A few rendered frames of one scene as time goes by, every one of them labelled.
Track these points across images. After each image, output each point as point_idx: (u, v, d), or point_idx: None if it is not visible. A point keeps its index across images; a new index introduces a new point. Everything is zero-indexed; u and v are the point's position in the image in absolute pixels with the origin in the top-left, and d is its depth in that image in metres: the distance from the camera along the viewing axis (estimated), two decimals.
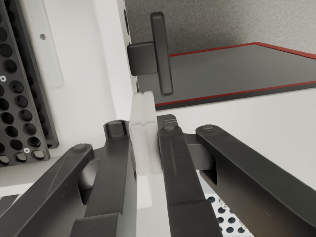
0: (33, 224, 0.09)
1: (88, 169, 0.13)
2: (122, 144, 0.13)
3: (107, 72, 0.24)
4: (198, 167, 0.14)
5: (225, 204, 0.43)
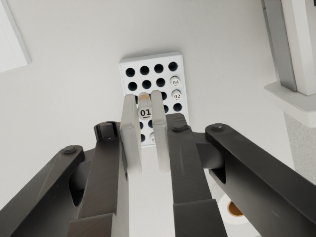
0: (26, 225, 0.09)
1: (79, 170, 0.13)
2: (113, 146, 0.13)
3: None
4: (208, 166, 0.14)
5: (177, 82, 0.37)
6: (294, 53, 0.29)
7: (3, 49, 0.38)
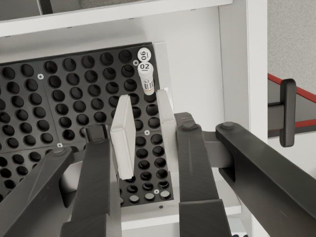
0: (17, 228, 0.09)
1: (67, 173, 0.13)
2: (103, 147, 0.13)
3: (249, 131, 0.28)
4: (218, 165, 0.14)
5: None
6: None
7: None
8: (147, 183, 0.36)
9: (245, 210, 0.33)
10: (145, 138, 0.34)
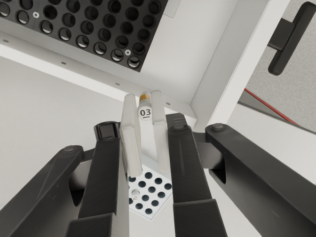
0: (25, 225, 0.09)
1: (79, 170, 0.13)
2: (113, 146, 0.13)
3: (256, 25, 0.26)
4: (208, 166, 0.14)
5: None
6: None
7: None
8: (116, 52, 0.32)
9: (200, 122, 0.31)
10: (142, 0, 0.30)
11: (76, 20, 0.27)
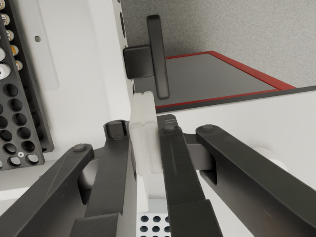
0: (33, 224, 0.09)
1: (88, 169, 0.13)
2: (122, 144, 0.13)
3: (103, 75, 0.23)
4: (198, 167, 0.14)
5: None
6: None
7: None
8: None
9: None
10: None
11: None
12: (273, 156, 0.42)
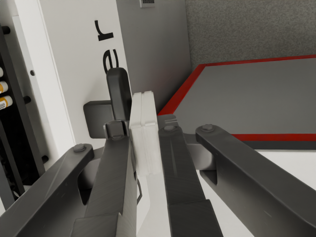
0: (33, 224, 0.09)
1: (88, 169, 0.13)
2: (122, 144, 0.13)
3: (53, 136, 0.20)
4: (198, 167, 0.14)
5: None
6: None
7: None
8: (22, 177, 0.32)
9: None
10: (10, 128, 0.30)
11: None
12: None
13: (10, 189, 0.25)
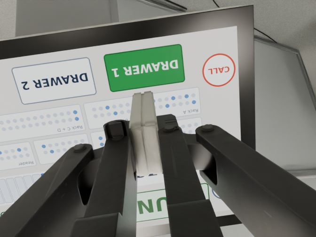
0: (33, 224, 0.09)
1: (88, 169, 0.13)
2: (122, 144, 0.13)
3: None
4: (198, 167, 0.14)
5: None
6: None
7: None
8: None
9: None
10: None
11: None
12: None
13: None
